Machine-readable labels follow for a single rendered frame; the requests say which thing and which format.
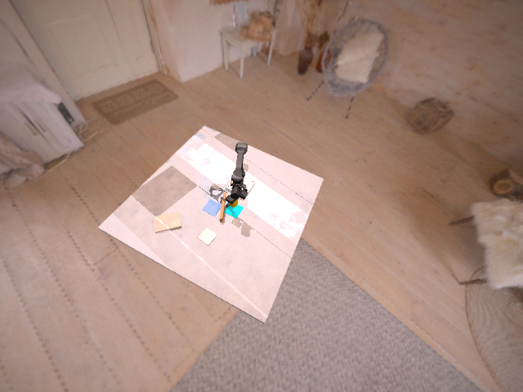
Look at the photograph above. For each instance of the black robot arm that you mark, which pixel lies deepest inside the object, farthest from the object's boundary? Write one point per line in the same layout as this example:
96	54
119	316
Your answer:
239	173

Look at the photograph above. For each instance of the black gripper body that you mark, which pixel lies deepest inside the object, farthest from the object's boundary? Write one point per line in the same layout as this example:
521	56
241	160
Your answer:
230	200

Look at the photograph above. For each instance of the tan flat wooden block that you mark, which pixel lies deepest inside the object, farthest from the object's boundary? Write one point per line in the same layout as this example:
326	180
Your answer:
167	222

